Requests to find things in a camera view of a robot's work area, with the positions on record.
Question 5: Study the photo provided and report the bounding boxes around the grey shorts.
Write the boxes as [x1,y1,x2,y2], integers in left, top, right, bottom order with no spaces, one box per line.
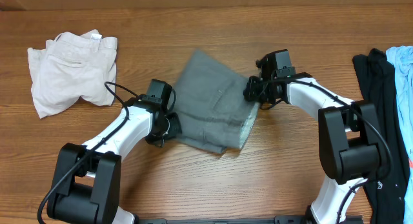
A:
[174,50,259,154]

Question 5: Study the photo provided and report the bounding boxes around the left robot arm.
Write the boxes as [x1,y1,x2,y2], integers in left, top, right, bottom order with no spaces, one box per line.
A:
[37,79,181,224]

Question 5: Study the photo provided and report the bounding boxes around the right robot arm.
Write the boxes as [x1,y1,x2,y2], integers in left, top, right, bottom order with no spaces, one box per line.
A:
[243,49,393,224]

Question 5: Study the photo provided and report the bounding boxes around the beige folded shorts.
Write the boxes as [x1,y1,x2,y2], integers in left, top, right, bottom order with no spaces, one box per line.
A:
[27,29,118,119]

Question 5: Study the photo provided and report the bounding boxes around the light blue garment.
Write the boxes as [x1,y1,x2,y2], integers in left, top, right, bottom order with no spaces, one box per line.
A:
[386,46,412,224]

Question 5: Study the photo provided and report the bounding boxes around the black garment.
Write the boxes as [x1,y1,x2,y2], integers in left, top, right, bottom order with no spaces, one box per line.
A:
[352,48,410,223]

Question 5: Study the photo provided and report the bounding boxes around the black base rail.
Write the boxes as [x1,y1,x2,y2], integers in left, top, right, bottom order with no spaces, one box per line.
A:
[128,214,365,224]

